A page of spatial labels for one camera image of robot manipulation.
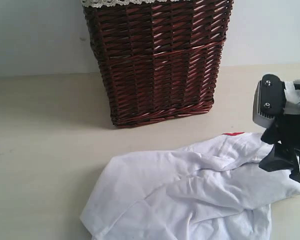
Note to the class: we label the white t-shirt red patch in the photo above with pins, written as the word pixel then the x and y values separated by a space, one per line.
pixel 211 190

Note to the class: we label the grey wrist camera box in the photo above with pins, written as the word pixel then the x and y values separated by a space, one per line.
pixel 274 99

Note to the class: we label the dark red wicker basket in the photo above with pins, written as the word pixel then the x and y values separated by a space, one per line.
pixel 159 61

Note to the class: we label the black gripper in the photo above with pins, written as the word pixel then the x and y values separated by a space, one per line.
pixel 284 136

